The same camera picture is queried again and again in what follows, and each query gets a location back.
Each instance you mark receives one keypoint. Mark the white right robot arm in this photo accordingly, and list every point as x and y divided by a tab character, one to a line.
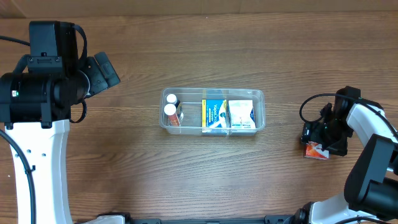
368	194

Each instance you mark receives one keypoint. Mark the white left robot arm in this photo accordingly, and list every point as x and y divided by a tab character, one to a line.
40	171

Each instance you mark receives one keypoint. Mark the white blue medicine box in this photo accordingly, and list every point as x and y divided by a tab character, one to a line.
241	113

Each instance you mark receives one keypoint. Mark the blue yellow VapoDrops box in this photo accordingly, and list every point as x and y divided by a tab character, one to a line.
214	113

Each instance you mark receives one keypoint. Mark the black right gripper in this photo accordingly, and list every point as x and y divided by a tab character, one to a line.
324	137

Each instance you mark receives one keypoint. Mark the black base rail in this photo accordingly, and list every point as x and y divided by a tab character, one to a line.
125	218

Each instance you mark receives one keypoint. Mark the dark bottle white cap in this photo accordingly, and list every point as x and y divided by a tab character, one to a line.
172	99

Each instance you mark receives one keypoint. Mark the red medicine box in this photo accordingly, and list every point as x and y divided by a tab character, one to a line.
314	150

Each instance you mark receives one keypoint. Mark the clear plastic container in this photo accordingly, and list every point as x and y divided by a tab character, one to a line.
189	110

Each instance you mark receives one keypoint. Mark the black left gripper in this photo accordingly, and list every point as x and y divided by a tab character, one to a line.
94	76

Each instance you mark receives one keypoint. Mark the orange tube white cap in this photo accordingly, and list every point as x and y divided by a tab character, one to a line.
171	111

